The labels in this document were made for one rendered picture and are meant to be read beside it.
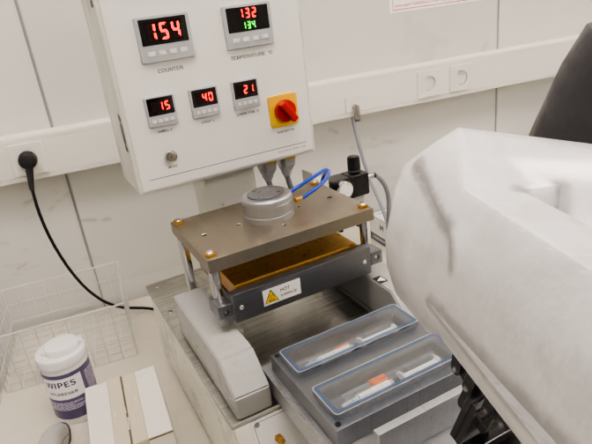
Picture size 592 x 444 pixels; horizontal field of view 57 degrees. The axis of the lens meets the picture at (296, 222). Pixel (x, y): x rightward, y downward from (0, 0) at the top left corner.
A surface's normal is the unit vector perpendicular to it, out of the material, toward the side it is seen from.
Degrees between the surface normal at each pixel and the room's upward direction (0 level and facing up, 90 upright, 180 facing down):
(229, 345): 0
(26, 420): 0
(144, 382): 3
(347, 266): 90
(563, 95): 75
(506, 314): 80
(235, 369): 41
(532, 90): 90
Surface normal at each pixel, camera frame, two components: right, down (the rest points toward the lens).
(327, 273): 0.47, 0.29
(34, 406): -0.11, -0.92
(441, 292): -0.99, -0.01
